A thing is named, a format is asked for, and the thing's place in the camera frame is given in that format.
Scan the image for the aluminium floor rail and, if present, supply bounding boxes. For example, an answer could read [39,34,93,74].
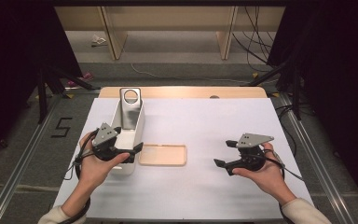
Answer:
[0,92,62,224]
[278,92,358,224]

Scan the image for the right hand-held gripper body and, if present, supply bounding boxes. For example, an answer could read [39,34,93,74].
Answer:
[226,133,275,176]

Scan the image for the wooden shelf unit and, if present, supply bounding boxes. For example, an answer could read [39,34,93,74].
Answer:
[54,6,286,61]

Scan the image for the white table cover sheet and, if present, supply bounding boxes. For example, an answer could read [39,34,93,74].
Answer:
[53,97,314,220]

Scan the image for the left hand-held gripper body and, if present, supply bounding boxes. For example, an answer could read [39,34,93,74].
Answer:
[91,122,131,162]

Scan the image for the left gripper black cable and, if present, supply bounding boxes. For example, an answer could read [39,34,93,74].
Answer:
[57,132,98,224]

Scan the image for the black metal stand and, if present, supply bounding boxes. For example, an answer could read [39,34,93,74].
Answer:
[36,62,96,125]
[248,59,302,120]

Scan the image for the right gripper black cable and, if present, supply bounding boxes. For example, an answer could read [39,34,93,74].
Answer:
[262,148,305,182]

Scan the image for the black curtain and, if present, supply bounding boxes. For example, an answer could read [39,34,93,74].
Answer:
[0,0,83,162]
[267,0,358,213]

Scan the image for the white floor cable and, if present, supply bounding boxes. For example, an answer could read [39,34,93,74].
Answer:
[130,63,250,84]

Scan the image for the bundle of black cables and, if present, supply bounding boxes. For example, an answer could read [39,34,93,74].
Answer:
[231,6,281,73]

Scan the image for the person's left hand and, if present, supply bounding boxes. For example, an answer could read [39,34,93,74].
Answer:
[78,132,131,191]

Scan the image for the person's right hand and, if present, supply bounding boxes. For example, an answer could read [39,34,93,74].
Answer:
[232,142,291,202]

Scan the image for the white plastic bin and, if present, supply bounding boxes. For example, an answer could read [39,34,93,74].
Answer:
[107,98,146,175]

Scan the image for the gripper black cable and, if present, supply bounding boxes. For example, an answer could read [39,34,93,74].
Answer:
[262,148,305,182]
[57,132,98,224]

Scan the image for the pink object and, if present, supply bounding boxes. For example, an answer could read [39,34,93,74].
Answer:
[66,71,94,88]

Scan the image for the crumpled white paper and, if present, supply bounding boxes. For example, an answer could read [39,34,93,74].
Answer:
[91,34,108,48]

